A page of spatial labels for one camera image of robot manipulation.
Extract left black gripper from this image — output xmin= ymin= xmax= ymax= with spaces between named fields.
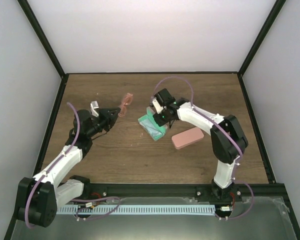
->
xmin=87 ymin=108 xmax=121 ymax=138

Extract grey glasses case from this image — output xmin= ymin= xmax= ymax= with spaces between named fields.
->
xmin=138 ymin=106 xmax=168 ymax=141

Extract orange sunglasses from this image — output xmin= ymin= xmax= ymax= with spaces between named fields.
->
xmin=118 ymin=93 xmax=134 ymax=117

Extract pink glasses case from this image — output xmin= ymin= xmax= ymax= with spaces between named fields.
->
xmin=171 ymin=127 xmax=204 ymax=150

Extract blue cleaning cloth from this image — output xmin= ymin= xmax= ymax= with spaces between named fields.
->
xmin=140 ymin=118 xmax=161 ymax=138

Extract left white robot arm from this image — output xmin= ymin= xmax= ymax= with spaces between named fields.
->
xmin=15 ymin=107 xmax=121 ymax=229

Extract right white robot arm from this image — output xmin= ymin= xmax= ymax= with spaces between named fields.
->
xmin=149 ymin=88 xmax=249 ymax=202

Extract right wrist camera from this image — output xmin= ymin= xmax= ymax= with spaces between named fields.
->
xmin=151 ymin=97 xmax=164 ymax=114

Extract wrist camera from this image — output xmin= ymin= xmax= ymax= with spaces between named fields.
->
xmin=90 ymin=100 xmax=100 ymax=118
xmin=151 ymin=97 xmax=164 ymax=114

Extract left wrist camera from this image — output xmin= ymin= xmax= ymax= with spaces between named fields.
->
xmin=90 ymin=100 xmax=100 ymax=118

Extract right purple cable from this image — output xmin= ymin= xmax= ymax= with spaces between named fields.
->
xmin=153 ymin=75 xmax=255 ymax=222

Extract purple cable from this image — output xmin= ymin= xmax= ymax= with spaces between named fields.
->
xmin=25 ymin=101 xmax=121 ymax=229
xmin=153 ymin=75 xmax=255 ymax=222

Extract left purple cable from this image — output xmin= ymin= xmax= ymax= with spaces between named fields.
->
xmin=25 ymin=101 xmax=121 ymax=229

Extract blue slotted cable duct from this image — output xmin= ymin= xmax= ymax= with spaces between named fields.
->
xmin=57 ymin=204 xmax=216 ymax=216

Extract black aluminium frame rail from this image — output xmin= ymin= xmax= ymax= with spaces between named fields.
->
xmin=75 ymin=183 xmax=289 ymax=203

